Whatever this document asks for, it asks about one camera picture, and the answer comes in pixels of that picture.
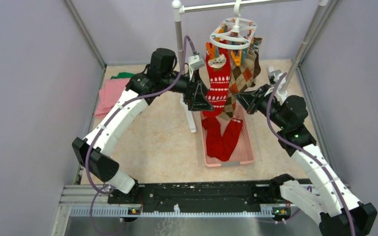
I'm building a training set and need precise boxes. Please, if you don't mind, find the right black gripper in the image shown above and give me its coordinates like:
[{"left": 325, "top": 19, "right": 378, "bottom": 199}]
[{"left": 234, "top": 84, "right": 288, "bottom": 130}]

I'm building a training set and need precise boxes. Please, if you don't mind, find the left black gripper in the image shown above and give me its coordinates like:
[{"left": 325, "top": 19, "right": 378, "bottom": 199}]
[{"left": 161, "top": 67, "right": 214, "bottom": 111}]

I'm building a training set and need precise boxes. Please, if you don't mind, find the argyle beige sock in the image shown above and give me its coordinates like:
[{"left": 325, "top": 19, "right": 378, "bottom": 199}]
[
  {"left": 220, "top": 49, "right": 255, "bottom": 120},
  {"left": 250, "top": 37, "right": 263, "bottom": 79}
]

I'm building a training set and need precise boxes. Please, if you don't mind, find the red santa sock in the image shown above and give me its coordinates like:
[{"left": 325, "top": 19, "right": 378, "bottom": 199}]
[
  {"left": 216, "top": 118, "right": 244, "bottom": 162},
  {"left": 202, "top": 117, "right": 223, "bottom": 160}
]

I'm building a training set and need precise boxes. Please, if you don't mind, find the red snowflake sock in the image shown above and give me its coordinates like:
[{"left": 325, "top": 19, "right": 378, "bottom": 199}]
[{"left": 202, "top": 43, "right": 231, "bottom": 117}]

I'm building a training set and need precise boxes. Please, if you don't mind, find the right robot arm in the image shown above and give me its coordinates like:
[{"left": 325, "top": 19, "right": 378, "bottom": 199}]
[{"left": 235, "top": 85, "right": 378, "bottom": 236}]

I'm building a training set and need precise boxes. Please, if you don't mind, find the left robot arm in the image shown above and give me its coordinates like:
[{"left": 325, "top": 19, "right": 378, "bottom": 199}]
[{"left": 72, "top": 48, "right": 213, "bottom": 203}]

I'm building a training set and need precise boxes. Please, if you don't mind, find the white clip sock hanger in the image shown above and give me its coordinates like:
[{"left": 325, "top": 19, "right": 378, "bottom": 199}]
[{"left": 209, "top": 0, "right": 257, "bottom": 50}]

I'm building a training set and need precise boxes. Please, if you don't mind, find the pink plastic basket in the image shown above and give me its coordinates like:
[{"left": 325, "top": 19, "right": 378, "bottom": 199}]
[{"left": 202, "top": 103, "right": 255, "bottom": 168}]

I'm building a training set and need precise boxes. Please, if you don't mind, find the green folded cloth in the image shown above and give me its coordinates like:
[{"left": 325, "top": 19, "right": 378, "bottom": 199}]
[{"left": 110, "top": 72, "right": 135, "bottom": 79}]

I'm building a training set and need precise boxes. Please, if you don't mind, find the pink folded cloth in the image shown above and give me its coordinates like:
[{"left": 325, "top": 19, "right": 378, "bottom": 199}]
[{"left": 94, "top": 78, "right": 129, "bottom": 118}]

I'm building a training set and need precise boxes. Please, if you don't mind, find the metal drying rack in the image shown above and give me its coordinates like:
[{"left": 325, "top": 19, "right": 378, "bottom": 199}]
[{"left": 171, "top": 0, "right": 331, "bottom": 134}]

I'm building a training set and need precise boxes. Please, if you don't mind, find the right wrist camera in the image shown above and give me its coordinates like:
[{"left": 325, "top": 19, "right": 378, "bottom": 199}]
[{"left": 267, "top": 66, "right": 284, "bottom": 85}]

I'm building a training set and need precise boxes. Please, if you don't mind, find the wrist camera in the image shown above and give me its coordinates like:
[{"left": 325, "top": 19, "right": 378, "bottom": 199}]
[
  {"left": 188, "top": 54, "right": 206, "bottom": 79},
  {"left": 267, "top": 66, "right": 284, "bottom": 85}
]

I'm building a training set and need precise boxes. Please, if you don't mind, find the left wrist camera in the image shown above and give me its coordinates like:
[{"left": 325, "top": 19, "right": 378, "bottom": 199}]
[{"left": 188, "top": 54, "right": 206, "bottom": 79}]

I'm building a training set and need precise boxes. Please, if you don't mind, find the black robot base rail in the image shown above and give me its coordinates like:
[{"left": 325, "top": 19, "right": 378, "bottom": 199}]
[{"left": 107, "top": 180, "right": 299, "bottom": 222}]

